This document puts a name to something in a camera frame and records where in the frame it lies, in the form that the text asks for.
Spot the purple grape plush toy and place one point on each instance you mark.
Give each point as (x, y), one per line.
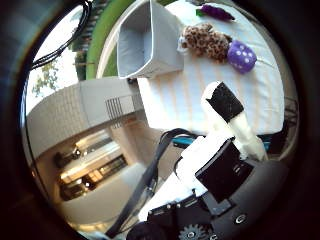
(216, 12)

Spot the grey fabric container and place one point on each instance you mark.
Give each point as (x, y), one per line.
(163, 43)

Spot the white orange striped tablecloth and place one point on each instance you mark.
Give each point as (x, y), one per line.
(173, 100)

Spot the purple plush dice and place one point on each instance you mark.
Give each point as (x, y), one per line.
(241, 56)

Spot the metal stair railing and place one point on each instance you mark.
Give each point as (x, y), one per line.
(116, 108)

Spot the leopard print plush toy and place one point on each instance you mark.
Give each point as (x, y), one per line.
(206, 41)

